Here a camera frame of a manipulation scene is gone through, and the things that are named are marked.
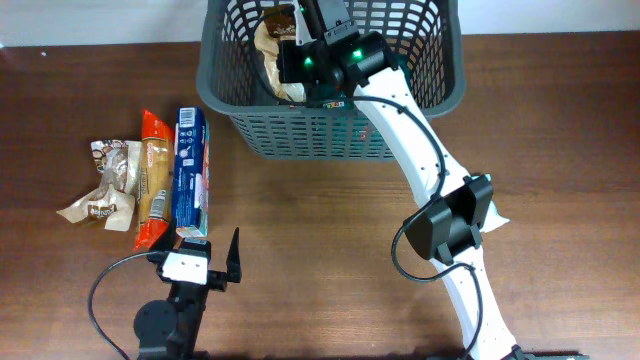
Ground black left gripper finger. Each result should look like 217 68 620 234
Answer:
148 218 176 251
226 228 242 283

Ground beige brown snack bag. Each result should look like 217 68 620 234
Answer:
253 4 306 102
57 139 142 232

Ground blue tissue pack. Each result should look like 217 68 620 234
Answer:
171 107 210 238

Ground green Nescafe coffee bag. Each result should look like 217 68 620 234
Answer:
300 74 404 114

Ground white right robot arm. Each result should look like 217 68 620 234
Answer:
278 1 524 359

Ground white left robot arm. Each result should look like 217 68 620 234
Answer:
133 224 242 360

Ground grey plastic lattice basket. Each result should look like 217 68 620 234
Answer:
196 0 466 161

